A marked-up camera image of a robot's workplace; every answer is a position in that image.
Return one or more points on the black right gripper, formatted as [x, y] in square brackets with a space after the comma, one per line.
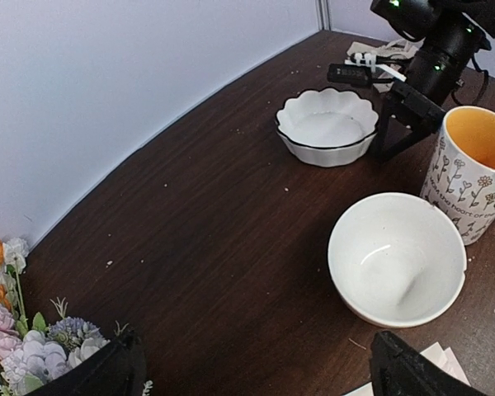
[407, 116]

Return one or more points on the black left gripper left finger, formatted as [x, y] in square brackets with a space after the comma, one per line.
[119, 368]

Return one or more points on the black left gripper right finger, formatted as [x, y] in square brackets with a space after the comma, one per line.
[398, 369]

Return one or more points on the pink wrapping paper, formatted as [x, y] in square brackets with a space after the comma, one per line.
[445, 359]

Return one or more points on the fake flower bouquet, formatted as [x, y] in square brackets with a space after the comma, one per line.
[34, 352]

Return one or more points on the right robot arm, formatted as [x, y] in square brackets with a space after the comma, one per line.
[451, 33]

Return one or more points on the white scalloped dish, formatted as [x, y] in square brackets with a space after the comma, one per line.
[327, 128]

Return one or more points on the floral mug orange inside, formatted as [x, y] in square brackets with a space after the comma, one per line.
[460, 180]

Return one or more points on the beige printed ribbon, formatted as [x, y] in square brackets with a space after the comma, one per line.
[396, 49]

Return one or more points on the white round bowl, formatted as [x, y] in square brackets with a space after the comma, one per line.
[396, 260]

